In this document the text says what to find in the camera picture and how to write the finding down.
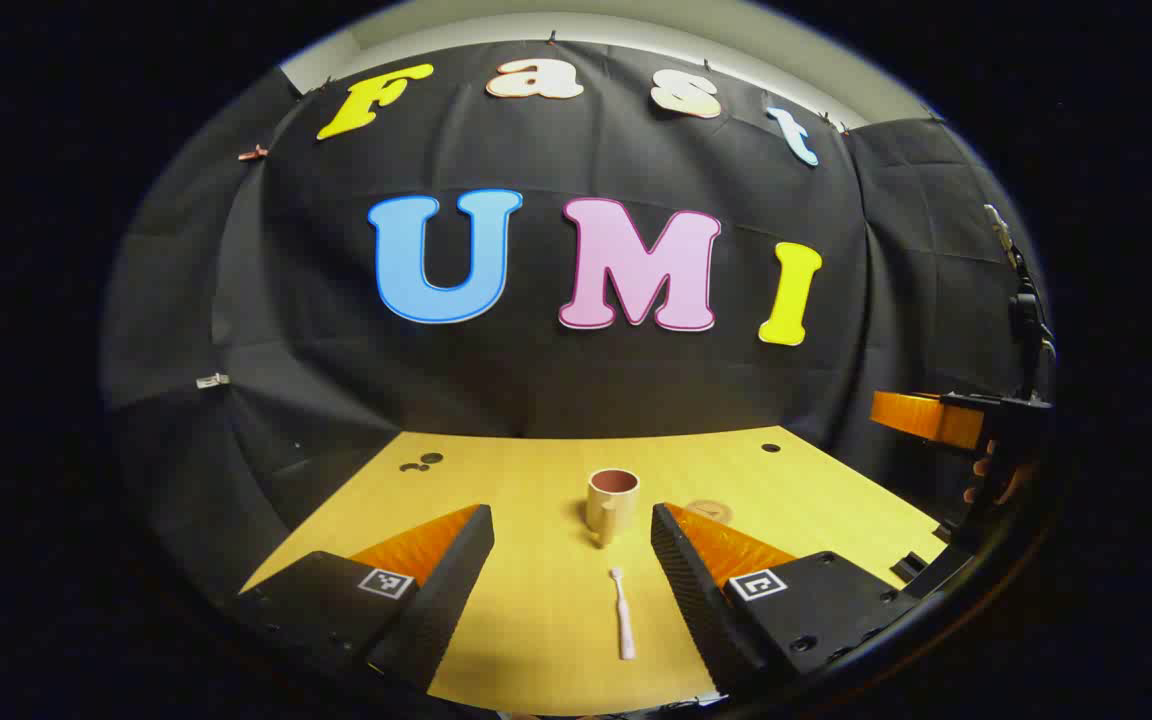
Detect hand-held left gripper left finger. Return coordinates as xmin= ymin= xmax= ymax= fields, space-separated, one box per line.
xmin=236 ymin=503 xmax=495 ymax=693

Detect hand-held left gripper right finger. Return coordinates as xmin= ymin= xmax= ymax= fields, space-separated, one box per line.
xmin=650 ymin=502 xmax=915 ymax=699

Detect pink toothbrush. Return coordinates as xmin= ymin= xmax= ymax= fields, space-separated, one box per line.
xmin=609 ymin=567 xmax=637 ymax=661

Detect beige cup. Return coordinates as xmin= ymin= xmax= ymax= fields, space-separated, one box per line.
xmin=585 ymin=468 xmax=641 ymax=549

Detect wooden desktop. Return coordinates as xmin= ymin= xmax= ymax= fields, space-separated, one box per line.
xmin=241 ymin=426 xmax=949 ymax=716

